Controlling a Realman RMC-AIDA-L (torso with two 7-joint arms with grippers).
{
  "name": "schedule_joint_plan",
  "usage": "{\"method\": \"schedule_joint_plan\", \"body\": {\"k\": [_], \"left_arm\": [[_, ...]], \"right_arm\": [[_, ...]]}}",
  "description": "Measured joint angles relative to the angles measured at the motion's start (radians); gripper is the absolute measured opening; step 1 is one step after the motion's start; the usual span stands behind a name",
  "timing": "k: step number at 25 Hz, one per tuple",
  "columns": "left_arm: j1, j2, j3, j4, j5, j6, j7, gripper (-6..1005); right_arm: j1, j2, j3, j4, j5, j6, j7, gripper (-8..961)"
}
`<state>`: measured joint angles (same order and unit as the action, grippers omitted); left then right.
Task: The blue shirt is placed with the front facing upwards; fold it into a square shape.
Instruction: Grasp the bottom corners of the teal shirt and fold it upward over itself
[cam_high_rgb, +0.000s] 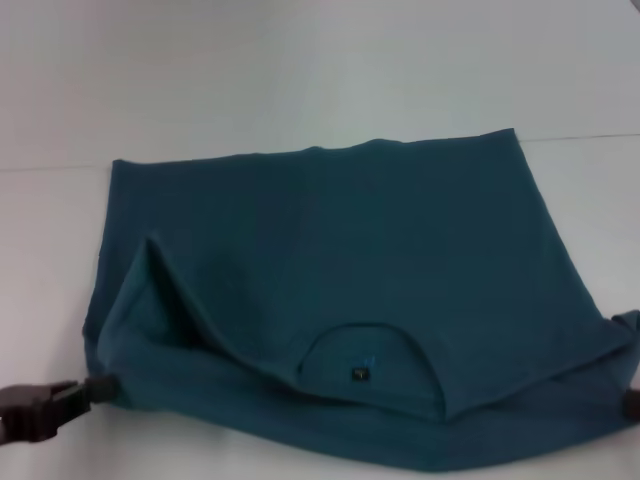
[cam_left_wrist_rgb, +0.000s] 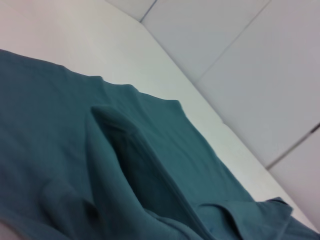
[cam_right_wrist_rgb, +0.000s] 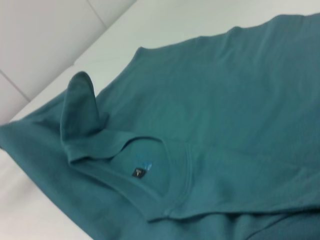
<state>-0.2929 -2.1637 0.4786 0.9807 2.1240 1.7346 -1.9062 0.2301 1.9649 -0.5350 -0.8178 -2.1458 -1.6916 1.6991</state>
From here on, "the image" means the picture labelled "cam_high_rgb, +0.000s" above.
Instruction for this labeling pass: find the teal t-shirt with FREE print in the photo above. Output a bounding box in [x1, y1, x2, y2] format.
[82, 127, 640, 474]

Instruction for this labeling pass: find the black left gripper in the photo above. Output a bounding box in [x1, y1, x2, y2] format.
[0, 374, 116, 445]

